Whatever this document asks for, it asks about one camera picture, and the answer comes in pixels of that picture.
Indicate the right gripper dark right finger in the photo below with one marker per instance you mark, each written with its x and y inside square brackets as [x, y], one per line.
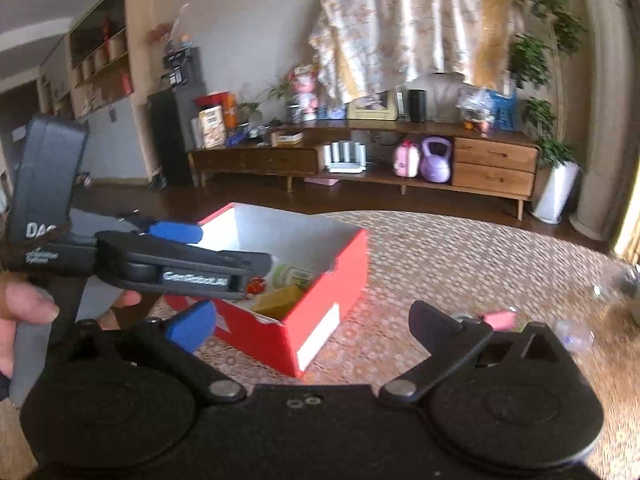
[452, 346]

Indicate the yellow block in box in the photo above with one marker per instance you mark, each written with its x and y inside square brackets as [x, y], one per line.
[277, 303]

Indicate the pink toy backpack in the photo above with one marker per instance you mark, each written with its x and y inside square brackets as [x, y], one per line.
[406, 160]

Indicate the purple kettlebell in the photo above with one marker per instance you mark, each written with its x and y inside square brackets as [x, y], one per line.
[435, 162]

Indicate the black cylindrical speaker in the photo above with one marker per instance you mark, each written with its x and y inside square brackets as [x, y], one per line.
[417, 109]

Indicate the small potted plant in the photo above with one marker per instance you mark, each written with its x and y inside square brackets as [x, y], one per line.
[256, 109]

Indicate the pink doll figurine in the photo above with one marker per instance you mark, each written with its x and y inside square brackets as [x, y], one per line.
[303, 80]

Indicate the white potted tree planter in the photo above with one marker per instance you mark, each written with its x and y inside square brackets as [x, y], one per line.
[548, 34]

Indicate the snack box with label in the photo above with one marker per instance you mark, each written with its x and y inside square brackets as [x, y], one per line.
[212, 125]

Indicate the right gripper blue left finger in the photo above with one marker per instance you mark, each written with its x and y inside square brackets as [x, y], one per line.
[166, 350]

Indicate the red cardboard box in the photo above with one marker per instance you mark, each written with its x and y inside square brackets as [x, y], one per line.
[319, 269]

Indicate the wooden tv cabinet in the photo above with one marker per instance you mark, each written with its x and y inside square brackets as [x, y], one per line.
[497, 164]

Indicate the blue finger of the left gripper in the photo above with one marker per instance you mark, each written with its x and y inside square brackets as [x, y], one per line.
[184, 233]

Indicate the white wifi router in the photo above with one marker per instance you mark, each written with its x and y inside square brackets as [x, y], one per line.
[345, 157]

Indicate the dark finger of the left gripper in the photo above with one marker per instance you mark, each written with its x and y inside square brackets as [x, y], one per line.
[146, 263]

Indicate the person's left hand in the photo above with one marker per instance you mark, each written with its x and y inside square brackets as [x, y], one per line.
[20, 302]

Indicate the pink eraser block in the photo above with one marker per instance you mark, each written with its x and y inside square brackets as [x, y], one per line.
[502, 321]

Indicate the framed picture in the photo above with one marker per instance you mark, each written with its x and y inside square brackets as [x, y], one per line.
[378, 106]

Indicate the floral cloth drape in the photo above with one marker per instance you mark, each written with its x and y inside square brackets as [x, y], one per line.
[368, 46]

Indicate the clear plastic bag of fruit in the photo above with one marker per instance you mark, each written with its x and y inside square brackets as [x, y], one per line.
[477, 108]

